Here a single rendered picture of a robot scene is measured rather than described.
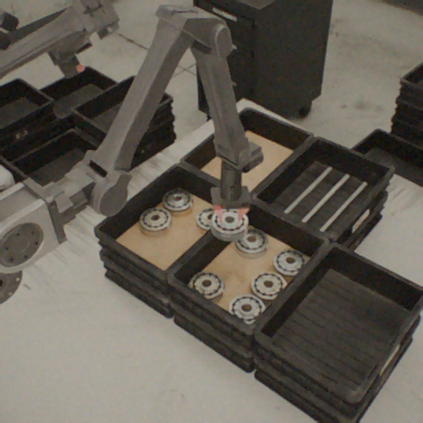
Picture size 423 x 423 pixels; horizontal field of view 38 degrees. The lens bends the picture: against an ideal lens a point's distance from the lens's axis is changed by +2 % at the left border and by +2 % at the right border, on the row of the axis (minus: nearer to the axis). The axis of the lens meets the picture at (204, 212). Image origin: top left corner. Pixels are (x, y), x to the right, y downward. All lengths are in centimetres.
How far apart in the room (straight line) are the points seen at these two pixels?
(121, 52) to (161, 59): 337
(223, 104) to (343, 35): 335
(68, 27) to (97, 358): 93
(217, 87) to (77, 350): 93
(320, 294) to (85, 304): 73
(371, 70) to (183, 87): 124
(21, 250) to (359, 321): 99
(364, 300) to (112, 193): 89
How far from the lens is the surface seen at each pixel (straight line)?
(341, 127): 380
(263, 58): 320
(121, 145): 121
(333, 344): 174
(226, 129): 145
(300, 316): 178
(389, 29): 483
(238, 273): 186
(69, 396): 184
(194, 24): 121
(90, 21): 148
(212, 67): 131
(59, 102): 344
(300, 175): 218
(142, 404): 179
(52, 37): 151
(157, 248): 194
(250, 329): 162
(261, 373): 176
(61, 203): 118
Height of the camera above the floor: 226
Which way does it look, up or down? 45 degrees down
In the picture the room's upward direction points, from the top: 3 degrees counter-clockwise
